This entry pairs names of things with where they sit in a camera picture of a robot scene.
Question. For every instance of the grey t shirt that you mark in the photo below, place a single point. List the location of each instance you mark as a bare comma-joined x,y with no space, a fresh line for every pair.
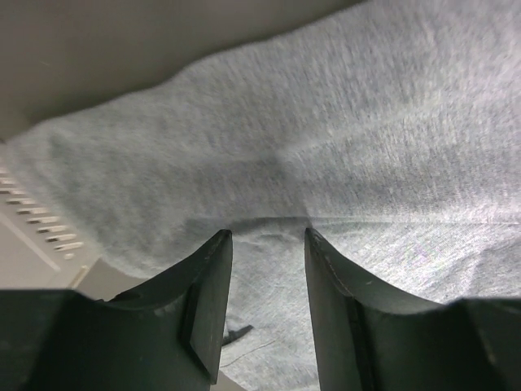
392,127

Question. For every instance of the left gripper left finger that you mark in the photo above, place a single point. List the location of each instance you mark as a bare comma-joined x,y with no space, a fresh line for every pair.
164,334

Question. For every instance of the cream perforated file organizer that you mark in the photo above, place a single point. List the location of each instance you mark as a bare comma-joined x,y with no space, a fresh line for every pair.
40,249

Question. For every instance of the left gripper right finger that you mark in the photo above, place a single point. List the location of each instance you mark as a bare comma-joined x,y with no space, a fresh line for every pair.
370,335

